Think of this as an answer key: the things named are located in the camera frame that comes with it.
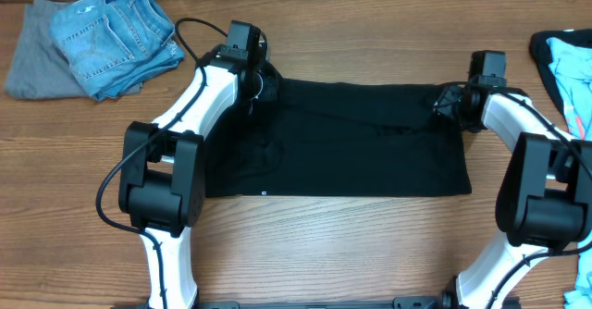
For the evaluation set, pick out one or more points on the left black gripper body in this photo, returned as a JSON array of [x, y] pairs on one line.
[[264, 88]]

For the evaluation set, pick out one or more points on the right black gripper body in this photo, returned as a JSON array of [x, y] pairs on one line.
[[446, 104]]

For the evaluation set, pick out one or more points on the black polo shirt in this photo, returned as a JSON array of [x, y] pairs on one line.
[[337, 139]]

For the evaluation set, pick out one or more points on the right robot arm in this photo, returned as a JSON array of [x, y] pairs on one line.
[[544, 200]]

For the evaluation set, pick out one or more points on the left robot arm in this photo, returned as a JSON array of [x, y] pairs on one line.
[[162, 170]]

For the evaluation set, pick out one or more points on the black garment under blue shirt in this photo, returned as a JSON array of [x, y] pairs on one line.
[[540, 52]]

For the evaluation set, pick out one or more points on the light blue t-shirt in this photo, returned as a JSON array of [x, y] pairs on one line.
[[571, 69]]

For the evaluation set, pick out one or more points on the folded blue denim jeans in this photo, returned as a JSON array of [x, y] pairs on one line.
[[113, 46]]

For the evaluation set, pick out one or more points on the folded grey garment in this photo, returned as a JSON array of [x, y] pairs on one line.
[[39, 70]]

